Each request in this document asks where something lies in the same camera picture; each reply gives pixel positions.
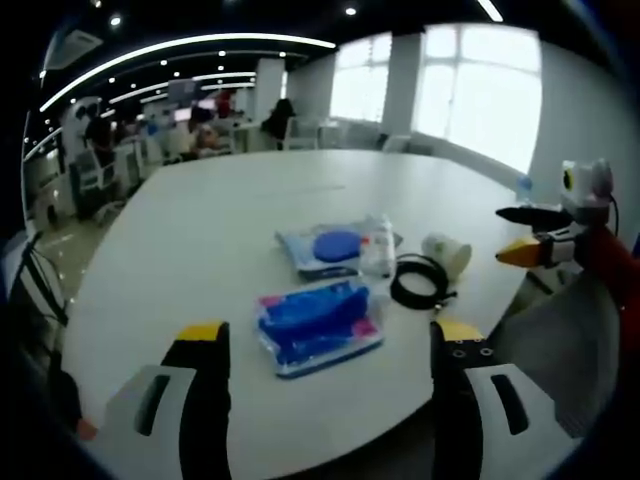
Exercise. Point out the white office chair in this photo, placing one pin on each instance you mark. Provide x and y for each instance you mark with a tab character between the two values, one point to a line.
95	170

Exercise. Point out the small water bottle blue cap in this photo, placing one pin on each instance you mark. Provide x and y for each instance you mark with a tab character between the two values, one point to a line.
523	192

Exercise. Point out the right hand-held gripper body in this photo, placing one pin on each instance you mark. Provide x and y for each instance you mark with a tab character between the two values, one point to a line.
587	192

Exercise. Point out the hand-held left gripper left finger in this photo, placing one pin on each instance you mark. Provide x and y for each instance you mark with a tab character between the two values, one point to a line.
200	400

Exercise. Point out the wet wipes pack blue lid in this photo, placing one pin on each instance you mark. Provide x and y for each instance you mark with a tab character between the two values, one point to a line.
325	247

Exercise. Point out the white tabletop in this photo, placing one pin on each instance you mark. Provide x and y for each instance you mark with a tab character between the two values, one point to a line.
200	225

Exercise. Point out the window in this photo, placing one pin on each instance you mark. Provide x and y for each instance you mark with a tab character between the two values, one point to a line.
450	95

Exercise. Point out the black chair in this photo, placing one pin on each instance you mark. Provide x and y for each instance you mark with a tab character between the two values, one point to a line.
42	280

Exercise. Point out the clear plastic bottle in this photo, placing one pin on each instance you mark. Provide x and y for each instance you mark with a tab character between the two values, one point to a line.
379	247

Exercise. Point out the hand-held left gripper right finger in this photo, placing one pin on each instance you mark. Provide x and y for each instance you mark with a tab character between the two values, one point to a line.
460	400

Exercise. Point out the person's left hand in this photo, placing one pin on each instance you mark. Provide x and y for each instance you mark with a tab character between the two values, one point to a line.
86	429

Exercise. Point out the blue pink tissue pack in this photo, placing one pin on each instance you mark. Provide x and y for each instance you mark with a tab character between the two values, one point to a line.
315	325

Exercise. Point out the ceiling air conditioner unit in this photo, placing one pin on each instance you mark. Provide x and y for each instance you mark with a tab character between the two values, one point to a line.
70	47

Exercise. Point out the white paper cup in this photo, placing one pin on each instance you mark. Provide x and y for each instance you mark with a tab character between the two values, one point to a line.
447	250

